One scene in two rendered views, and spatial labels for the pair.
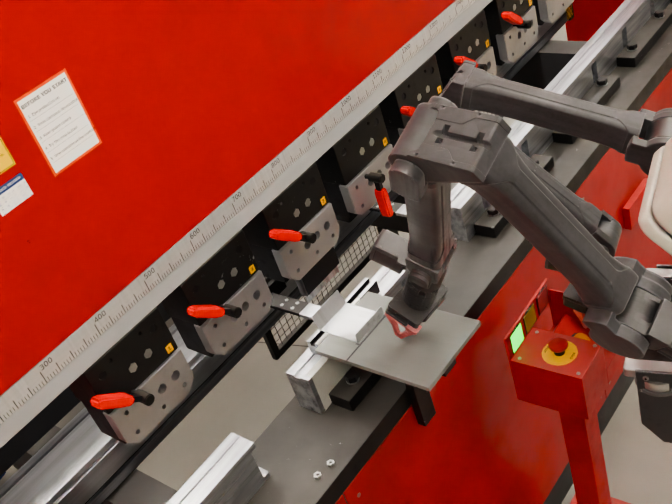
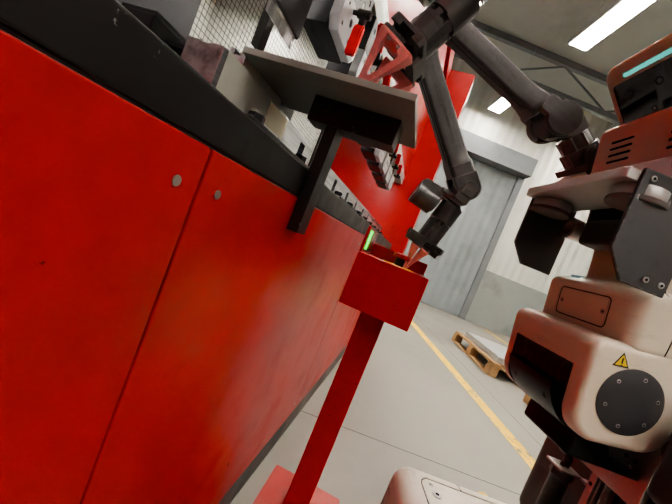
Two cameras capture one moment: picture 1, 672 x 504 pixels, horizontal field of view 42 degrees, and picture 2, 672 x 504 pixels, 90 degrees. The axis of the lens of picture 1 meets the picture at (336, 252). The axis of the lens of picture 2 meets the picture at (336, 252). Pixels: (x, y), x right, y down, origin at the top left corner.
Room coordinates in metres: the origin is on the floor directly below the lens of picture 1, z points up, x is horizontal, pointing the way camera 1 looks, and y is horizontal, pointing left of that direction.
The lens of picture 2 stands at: (0.75, 0.20, 0.80)
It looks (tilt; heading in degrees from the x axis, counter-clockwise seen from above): 3 degrees down; 324
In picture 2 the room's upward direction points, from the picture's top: 22 degrees clockwise
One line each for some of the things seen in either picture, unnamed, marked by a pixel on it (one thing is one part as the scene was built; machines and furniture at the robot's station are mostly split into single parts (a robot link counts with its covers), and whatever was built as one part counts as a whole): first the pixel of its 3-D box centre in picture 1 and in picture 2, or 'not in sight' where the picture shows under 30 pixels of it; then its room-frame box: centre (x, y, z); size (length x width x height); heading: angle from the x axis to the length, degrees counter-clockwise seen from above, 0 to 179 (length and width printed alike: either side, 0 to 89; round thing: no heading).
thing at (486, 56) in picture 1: (458, 60); not in sight; (1.73, -0.39, 1.26); 0.15 x 0.09 x 0.17; 131
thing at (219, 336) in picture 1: (214, 291); not in sight; (1.21, 0.21, 1.26); 0.15 x 0.09 x 0.17; 131
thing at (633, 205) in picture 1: (637, 203); not in sight; (1.91, -0.83, 0.59); 0.15 x 0.02 x 0.07; 131
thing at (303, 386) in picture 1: (361, 328); (259, 131); (1.39, 0.00, 0.92); 0.39 x 0.06 x 0.10; 131
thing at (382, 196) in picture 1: (379, 194); (355, 32); (1.41, -0.11, 1.20); 0.04 x 0.02 x 0.10; 41
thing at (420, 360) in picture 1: (396, 337); (338, 102); (1.24, -0.05, 1.00); 0.26 x 0.18 x 0.01; 41
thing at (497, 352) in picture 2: not in sight; (503, 354); (2.64, -4.10, 0.17); 1.01 x 0.64 x 0.06; 143
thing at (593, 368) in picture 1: (566, 346); (389, 275); (1.32, -0.39, 0.75); 0.20 x 0.16 x 0.18; 133
